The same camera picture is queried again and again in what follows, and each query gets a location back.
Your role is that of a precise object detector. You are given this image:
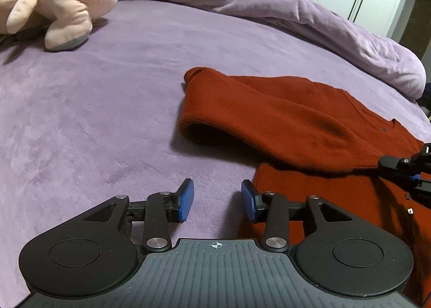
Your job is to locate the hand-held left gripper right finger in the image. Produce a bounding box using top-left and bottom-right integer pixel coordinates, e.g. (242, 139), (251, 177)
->
(241, 179), (354, 253)

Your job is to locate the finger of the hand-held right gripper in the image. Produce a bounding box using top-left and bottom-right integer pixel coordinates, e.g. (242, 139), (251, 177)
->
(378, 142), (431, 172)
(380, 172), (431, 202)

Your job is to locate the purple duvet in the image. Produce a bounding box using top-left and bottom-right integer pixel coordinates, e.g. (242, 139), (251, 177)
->
(114, 0), (427, 100)

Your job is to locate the red knit sweater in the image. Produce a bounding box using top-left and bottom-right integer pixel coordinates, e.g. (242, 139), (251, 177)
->
(178, 66), (431, 307)

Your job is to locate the green cushion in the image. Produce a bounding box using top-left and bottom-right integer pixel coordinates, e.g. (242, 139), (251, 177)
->
(0, 22), (51, 46)

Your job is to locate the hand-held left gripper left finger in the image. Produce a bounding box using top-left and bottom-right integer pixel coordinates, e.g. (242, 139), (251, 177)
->
(82, 178), (195, 253)

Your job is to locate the purple bed sheet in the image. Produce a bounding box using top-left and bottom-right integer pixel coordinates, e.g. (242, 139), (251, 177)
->
(0, 0), (431, 298)

